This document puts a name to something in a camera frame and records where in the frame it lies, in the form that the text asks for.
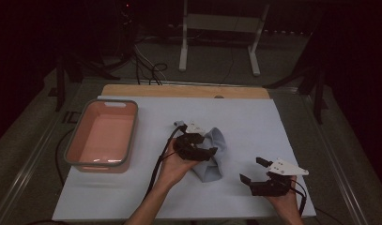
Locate pink plastic basin grey rim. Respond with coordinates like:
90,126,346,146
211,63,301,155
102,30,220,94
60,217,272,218
64,98,140,173

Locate wooden table board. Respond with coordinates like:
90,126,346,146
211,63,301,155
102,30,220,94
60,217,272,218
101,83,271,100

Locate dark equipment with red light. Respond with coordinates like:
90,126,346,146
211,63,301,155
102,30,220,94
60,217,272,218
115,0,138,60

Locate white metal stand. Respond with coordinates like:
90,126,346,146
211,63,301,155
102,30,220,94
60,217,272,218
178,0,271,77

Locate black square floor bracket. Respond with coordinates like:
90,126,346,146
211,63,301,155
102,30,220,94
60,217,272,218
62,111,82,125

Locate person's left hand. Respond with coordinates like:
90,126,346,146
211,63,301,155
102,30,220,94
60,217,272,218
158,145,202,190

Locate person's right hand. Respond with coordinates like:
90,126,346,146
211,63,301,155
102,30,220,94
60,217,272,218
266,174,301,216

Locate light blue tank top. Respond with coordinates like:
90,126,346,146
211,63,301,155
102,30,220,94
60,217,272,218
173,120,227,184

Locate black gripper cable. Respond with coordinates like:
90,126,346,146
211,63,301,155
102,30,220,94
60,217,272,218
144,125,187,201
290,178,308,217

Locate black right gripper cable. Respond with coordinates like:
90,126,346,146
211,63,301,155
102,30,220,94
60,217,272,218
290,178,308,217

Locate white table sheet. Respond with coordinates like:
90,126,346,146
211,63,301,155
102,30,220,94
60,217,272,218
52,95,317,221

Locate black floor stand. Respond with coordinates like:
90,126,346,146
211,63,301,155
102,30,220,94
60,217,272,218
263,27,330,126
47,52,121,113

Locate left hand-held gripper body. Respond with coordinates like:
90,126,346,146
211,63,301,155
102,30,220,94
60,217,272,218
173,121,212,162

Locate black floor cable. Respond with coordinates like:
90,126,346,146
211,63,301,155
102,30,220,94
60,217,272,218
54,127,76,187

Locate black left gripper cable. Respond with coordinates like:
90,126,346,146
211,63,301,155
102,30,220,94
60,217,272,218
144,125,187,201

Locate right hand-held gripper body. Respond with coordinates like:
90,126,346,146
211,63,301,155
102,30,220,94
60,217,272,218
249,157,310,198

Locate bundle of floor cables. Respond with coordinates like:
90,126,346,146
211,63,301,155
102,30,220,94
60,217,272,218
129,43,169,86

